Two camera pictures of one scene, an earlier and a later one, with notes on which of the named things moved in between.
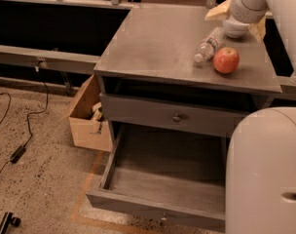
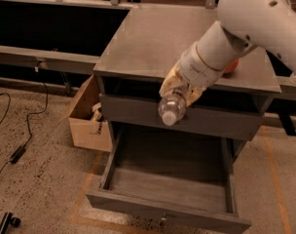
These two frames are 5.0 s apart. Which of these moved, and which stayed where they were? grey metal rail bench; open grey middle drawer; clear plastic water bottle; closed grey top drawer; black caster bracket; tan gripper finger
Moved: clear plastic water bottle; tan gripper finger
Stayed: closed grey top drawer; black caster bracket; grey metal rail bench; open grey middle drawer
